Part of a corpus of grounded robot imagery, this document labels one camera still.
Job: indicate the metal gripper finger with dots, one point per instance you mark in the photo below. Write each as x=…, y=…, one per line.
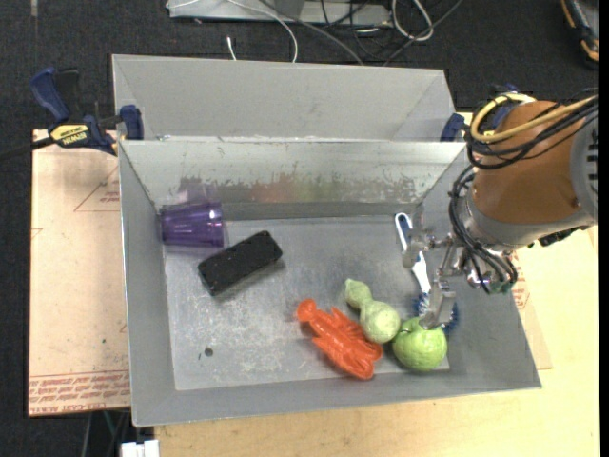
x=440, y=305
x=415, y=250

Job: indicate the blue and white brush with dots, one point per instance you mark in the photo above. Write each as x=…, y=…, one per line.
x=422, y=274

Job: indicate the green toy apple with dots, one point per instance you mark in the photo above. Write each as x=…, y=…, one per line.
x=418, y=348

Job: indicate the pale green toy gourd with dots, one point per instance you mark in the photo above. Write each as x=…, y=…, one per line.
x=378, y=322

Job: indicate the orange toy lobster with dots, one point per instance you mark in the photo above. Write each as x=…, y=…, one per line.
x=340, y=341

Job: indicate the grey metal bin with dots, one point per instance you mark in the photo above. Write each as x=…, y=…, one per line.
x=266, y=341

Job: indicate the dark green flat block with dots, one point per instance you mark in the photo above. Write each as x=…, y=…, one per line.
x=240, y=262

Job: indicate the purple plastic cup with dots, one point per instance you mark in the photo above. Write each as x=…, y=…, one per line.
x=192, y=226

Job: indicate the brown cardboard board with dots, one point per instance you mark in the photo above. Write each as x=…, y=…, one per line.
x=76, y=274

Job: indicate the black cylinder on white bracket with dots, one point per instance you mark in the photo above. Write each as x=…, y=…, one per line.
x=554, y=238

